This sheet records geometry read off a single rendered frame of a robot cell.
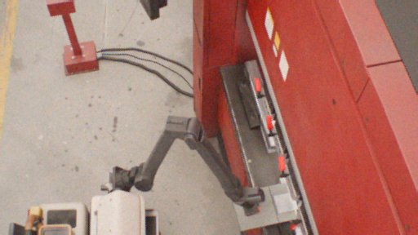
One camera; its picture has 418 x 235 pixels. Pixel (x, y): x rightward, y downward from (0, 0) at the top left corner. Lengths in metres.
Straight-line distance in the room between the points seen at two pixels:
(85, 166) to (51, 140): 0.32
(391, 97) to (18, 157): 2.96
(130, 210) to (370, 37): 1.18
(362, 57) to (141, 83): 2.76
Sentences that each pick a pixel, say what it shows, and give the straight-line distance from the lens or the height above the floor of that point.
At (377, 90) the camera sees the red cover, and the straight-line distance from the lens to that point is 1.41.
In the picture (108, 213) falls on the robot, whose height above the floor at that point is 1.36.
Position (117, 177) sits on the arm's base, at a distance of 2.41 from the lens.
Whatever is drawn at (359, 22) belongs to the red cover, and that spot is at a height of 2.30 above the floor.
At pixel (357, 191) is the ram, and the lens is 1.71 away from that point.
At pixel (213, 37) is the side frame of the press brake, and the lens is 2.82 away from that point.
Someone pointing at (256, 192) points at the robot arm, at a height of 1.26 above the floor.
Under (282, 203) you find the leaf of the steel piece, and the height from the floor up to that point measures 1.00.
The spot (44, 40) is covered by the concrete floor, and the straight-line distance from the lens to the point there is 4.39.
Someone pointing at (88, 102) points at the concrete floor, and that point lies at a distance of 4.02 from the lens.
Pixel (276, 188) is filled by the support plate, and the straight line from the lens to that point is 2.64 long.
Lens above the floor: 3.45
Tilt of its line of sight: 62 degrees down
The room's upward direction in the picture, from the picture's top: 3 degrees clockwise
